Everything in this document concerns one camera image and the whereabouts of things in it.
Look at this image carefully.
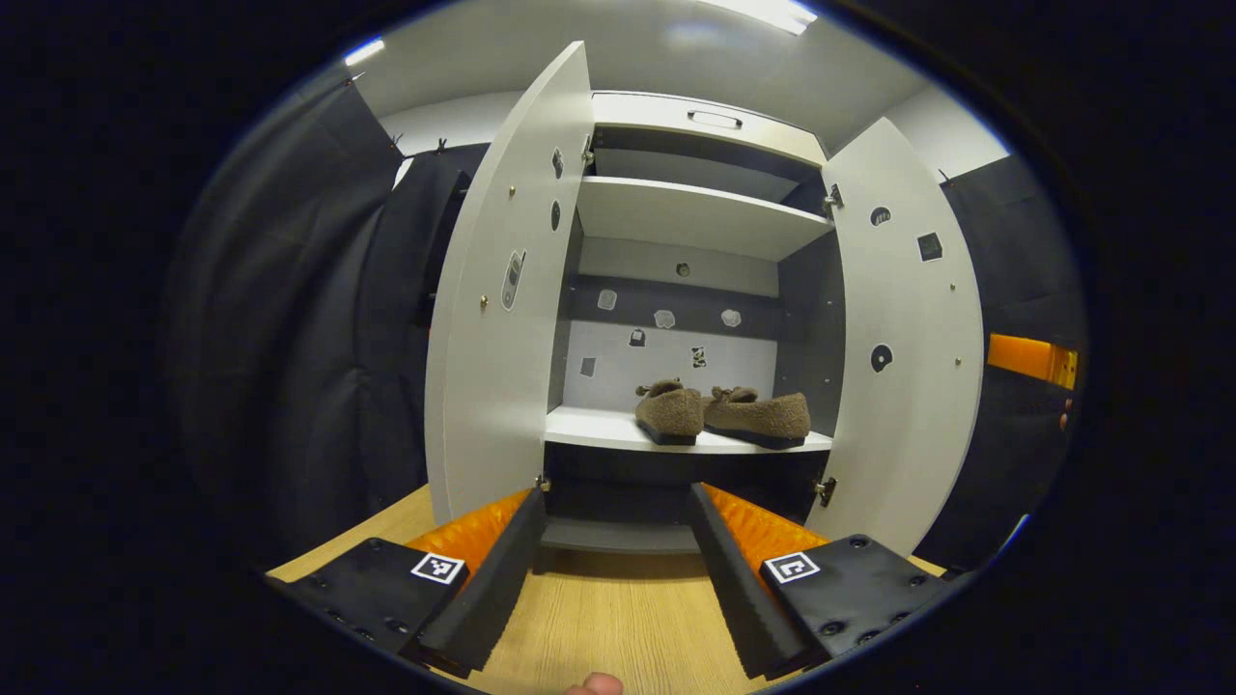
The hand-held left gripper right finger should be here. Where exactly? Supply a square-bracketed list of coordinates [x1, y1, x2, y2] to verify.
[688, 483, 957, 681]

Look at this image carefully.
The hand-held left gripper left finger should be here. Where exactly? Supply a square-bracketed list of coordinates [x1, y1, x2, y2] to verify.
[266, 486, 548, 680]

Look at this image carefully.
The white shoe cabinet door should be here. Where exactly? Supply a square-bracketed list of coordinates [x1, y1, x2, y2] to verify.
[423, 41, 597, 527]
[821, 116, 986, 558]

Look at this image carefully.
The brown fuzzy shoe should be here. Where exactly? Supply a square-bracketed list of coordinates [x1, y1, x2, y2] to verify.
[634, 377, 705, 447]
[703, 385, 812, 451]

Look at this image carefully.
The white shoe cabinet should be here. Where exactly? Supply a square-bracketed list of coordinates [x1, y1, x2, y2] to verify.
[541, 90, 846, 556]

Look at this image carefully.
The white cabinet shelf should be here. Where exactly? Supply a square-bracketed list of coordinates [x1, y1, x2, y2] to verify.
[544, 403, 833, 455]
[576, 176, 835, 263]

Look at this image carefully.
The white cabinet drawer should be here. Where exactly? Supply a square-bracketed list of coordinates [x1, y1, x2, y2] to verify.
[591, 91, 829, 167]

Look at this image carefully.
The black backdrop cloth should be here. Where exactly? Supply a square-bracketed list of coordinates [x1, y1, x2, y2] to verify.
[913, 154, 1090, 570]
[159, 63, 489, 570]

